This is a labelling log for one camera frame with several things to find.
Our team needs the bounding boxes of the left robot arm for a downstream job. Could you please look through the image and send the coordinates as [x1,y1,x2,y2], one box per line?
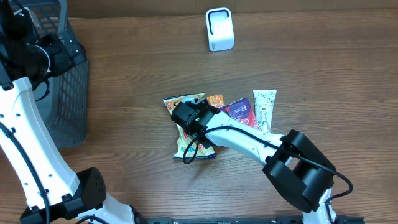
[1,1,141,223]

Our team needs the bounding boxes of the white barcode scanner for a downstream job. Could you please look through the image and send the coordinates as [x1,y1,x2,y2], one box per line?
[205,7,234,52]

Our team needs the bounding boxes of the orange tissue pack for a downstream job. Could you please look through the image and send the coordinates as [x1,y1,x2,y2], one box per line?
[206,95,224,108]

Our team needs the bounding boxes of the white Pantene tube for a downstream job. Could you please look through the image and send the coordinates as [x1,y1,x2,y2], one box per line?
[253,90,277,133]

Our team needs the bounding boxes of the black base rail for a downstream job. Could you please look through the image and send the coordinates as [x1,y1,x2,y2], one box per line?
[136,216,365,224]

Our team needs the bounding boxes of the red purple pad package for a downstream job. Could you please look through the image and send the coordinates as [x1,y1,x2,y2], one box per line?
[220,98,259,129]

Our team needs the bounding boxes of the grey plastic shopping basket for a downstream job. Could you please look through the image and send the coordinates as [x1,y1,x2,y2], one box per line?
[20,0,89,148]

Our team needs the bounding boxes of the yellow snack bag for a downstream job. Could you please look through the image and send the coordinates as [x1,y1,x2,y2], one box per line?
[162,92,217,160]

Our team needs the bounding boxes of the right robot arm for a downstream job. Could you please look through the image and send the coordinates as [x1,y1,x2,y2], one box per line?
[171,99,336,223]

